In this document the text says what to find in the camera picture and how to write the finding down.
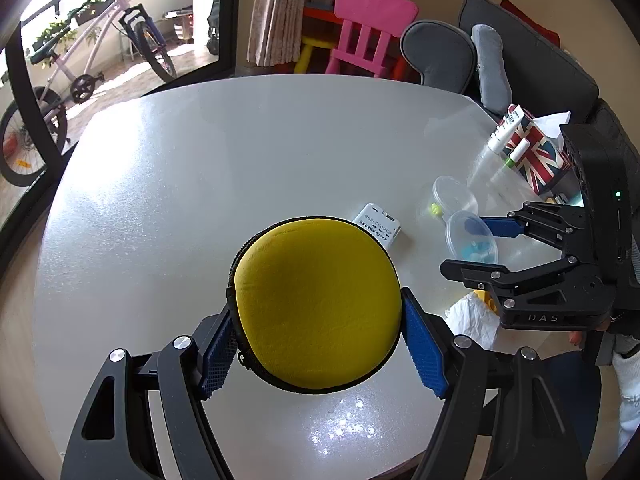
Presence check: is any patterned curtain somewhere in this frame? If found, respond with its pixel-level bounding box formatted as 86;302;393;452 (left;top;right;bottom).
246;0;305;67

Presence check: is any yellow round zip case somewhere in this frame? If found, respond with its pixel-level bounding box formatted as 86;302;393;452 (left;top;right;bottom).
226;217;401;394

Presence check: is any white tissue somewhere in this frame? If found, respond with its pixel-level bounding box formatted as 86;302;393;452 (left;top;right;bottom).
444;290;500;350

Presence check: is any union jack tissue box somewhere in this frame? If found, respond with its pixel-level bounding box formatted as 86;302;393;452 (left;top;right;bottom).
502;110;572;195

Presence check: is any grey sofa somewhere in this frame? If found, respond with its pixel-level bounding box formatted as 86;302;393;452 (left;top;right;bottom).
400;0;639;236

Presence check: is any white green-capped tube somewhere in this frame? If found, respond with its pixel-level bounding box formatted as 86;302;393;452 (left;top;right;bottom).
504;139;530;168

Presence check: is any clear plastic lid container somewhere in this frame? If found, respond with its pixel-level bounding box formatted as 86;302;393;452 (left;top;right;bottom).
445;210;499;264

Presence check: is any pink white bicycle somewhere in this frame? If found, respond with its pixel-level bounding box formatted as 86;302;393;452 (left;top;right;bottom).
0;0;179;189

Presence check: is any white cream tube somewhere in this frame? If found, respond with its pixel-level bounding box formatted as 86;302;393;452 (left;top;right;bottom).
487;104;524;154

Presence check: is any yellow toy brick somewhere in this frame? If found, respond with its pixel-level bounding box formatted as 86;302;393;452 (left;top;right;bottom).
475;289;498;314

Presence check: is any black camera box right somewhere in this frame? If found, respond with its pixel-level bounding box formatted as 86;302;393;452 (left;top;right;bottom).
561;124;638;286

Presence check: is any white adapter box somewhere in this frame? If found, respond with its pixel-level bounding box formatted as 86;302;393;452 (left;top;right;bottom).
352;203;401;250

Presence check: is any red kids table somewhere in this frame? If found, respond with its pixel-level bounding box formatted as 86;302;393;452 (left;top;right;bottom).
302;6;343;41

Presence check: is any pink kids chair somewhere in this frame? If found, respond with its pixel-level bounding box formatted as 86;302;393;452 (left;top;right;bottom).
326;0;419;78

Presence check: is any person right hand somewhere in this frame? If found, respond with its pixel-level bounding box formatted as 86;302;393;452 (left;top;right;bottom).
568;318;611;349

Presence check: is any clear plastic bowl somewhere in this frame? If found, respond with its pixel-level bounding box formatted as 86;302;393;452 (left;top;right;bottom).
427;176;478;221

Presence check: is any yellow kids stool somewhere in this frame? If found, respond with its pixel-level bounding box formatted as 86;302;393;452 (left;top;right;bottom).
294;36;336;74

